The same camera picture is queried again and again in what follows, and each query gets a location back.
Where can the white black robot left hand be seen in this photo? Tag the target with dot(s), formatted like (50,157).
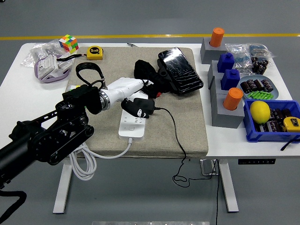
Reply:
(122,87)

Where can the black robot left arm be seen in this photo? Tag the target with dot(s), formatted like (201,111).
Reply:
(58,131)

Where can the black cloth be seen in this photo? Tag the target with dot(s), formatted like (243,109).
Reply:
(146,70)

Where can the black phone stand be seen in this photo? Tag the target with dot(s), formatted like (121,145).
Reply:
(162,72)

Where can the small grey pen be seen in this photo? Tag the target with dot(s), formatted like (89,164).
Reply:
(131,44)

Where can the yellow tape measure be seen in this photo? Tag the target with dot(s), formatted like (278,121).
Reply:
(291,124)
(95,52)

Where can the grey-brown fabric mat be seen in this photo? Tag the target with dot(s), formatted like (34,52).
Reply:
(164,131)

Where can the white plastic socket part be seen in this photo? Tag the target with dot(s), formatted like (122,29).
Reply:
(64,65)
(48,66)

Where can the black phone with cracked screen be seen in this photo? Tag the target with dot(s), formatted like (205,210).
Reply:
(181,70)

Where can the purple plastic basket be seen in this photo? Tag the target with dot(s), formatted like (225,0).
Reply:
(54,80)

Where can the clear plastic bag of parts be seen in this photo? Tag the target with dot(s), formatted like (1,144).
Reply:
(38,52)

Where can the grey block with hole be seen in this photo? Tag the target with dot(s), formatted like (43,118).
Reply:
(226,118)
(212,70)
(214,85)
(207,52)

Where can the blue block with knob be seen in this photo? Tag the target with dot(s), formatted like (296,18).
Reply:
(225,63)
(230,79)

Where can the orange cylinder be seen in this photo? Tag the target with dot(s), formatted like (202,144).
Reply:
(232,98)
(216,37)

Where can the white table leg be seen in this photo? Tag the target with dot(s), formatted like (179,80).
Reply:
(229,187)
(62,187)

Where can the silver box under table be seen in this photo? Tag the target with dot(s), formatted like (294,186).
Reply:
(207,167)

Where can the clear bag of small parts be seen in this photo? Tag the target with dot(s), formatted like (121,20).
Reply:
(237,54)

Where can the black capacitor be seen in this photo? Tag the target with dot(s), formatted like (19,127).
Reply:
(252,84)
(267,85)
(259,84)
(245,86)

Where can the green batteries pile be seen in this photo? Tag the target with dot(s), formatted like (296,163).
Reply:
(260,95)

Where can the black capacitors pile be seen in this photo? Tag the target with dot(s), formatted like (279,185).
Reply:
(259,65)

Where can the yellow lemon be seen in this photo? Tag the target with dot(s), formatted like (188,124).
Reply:
(259,112)

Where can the clear bag of blue rings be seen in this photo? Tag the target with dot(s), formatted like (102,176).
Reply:
(259,49)

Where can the blue plastic bin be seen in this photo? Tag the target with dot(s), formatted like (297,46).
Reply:
(264,137)

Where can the black table control panel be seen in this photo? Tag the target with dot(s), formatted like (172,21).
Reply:
(256,161)

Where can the pale blue oval plate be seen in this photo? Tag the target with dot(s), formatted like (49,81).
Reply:
(276,90)

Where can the dark capacitors heap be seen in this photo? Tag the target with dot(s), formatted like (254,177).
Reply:
(275,122)

